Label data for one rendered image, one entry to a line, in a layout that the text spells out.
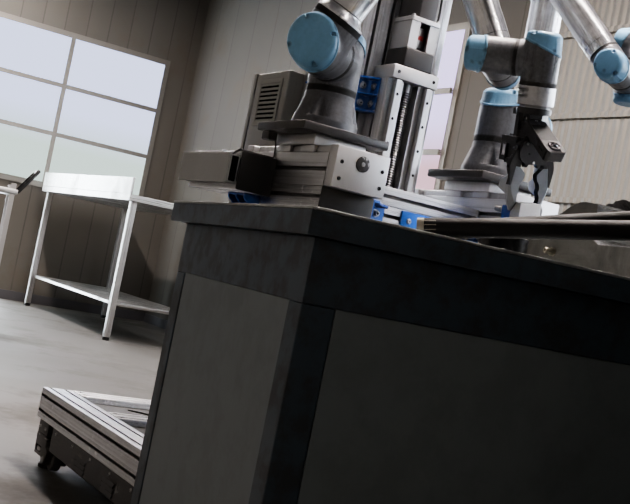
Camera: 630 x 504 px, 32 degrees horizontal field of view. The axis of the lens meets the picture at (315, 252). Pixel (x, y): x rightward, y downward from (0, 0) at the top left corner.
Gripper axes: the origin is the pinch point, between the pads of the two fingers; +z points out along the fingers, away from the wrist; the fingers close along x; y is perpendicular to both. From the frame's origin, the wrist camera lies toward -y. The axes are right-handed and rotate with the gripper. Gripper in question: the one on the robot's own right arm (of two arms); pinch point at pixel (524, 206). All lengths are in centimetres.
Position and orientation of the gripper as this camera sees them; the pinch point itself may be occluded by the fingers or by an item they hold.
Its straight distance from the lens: 231.2
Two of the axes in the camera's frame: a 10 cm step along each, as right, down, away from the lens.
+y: -3.5, -1.9, 9.2
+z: -1.2, 9.8, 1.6
